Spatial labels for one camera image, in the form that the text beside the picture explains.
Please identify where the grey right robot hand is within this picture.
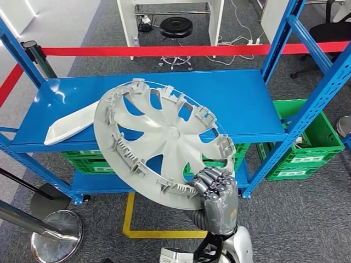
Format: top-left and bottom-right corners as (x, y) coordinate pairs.
(189, 166), (239, 236)

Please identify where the grey plastic wheel cover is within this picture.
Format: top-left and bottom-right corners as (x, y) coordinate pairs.
(93, 78), (237, 211)

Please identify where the blue metal shelf rack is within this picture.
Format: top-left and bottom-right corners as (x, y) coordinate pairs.
(0, 0), (351, 205)

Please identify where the white plastic trim part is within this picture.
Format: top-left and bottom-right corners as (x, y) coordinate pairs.
(44, 101), (100, 147)

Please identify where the chrome stanchion base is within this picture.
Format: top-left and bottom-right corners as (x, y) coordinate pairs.
(336, 116), (351, 138)

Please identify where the black round stool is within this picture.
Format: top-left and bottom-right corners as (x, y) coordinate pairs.
(158, 17), (194, 71)

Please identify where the red barrier belt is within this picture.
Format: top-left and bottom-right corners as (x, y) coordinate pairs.
(0, 63), (24, 108)
(41, 41), (351, 58)

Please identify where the white partition panel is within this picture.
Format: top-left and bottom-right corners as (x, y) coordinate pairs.
(260, 0), (292, 45)

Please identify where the chrome belt stanchion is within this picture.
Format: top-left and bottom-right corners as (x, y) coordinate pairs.
(0, 198), (84, 263)

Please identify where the dark belt stanchion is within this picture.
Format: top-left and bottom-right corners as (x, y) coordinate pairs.
(0, 167), (72, 221)

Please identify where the black office chair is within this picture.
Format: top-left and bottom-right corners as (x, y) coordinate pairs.
(290, 0), (351, 79)

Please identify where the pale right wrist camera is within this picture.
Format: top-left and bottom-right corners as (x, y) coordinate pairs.
(159, 247), (196, 263)

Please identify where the white cable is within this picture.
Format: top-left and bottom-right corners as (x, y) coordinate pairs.
(205, 0), (265, 67)

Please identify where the black cable bundle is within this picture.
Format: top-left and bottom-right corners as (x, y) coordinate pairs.
(137, 14), (155, 33)

